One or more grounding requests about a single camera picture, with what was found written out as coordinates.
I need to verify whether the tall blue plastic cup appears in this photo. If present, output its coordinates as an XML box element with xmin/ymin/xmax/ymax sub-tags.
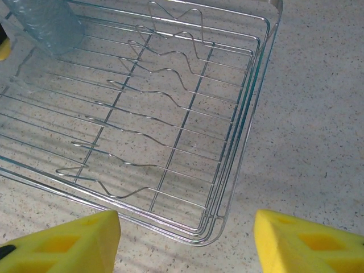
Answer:
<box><xmin>4</xmin><ymin>0</ymin><xmax>85</xmax><ymax>56</ymax></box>

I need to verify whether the chrome wire dish rack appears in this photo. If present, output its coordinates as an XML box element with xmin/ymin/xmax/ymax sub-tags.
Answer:
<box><xmin>0</xmin><ymin>0</ymin><xmax>285</xmax><ymax>247</ymax></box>

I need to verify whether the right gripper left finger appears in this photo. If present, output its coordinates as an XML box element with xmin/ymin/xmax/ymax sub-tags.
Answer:
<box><xmin>0</xmin><ymin>209</ymin><xmax>122</xmax><ymax>273</ymax></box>

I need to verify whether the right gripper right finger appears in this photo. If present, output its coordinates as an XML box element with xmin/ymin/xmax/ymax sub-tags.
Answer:
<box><xmin>253</xmin><ymin>209</ymin><xmax>364</xmax><ymax>273</ymax></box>

